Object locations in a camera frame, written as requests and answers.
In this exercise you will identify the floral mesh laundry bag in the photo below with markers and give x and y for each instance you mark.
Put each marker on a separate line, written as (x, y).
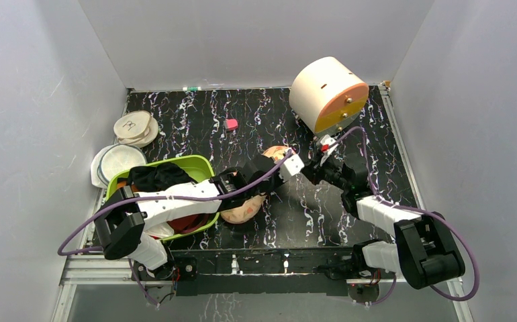
(251, 206)

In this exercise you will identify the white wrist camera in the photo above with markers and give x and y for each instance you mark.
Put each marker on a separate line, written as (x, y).
(327, 145)
(290, 167)

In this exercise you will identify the green plastic basket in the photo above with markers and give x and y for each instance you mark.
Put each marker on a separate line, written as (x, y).
(199, 169)

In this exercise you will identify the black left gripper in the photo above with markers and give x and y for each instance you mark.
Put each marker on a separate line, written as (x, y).
(278, 182)

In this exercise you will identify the white round mesh bag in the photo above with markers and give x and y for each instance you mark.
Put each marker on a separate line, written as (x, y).
(112, 160)

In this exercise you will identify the black garment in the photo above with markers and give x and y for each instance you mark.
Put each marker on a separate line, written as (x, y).
(157, 178)

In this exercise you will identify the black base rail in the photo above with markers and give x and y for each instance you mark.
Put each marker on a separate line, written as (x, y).
(328, 271)

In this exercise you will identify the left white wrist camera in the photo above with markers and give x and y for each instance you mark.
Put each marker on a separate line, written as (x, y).
(290, 167)

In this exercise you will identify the cream cylindrical drum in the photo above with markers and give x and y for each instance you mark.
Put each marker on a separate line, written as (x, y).
(327, 96)

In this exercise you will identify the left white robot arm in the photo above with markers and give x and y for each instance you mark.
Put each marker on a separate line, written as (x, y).
(122, 222)

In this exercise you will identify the small pink block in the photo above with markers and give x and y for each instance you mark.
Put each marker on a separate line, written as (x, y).
(231, 124)

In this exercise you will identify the dark red bra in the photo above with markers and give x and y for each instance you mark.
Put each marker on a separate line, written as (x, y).
(188, 224)

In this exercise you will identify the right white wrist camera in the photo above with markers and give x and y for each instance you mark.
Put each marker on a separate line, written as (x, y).
(327, 145)

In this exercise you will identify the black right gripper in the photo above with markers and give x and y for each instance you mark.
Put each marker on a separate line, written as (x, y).
(319, 170)

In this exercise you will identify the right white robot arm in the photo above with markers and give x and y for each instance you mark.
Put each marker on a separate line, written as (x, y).
(423, 250)

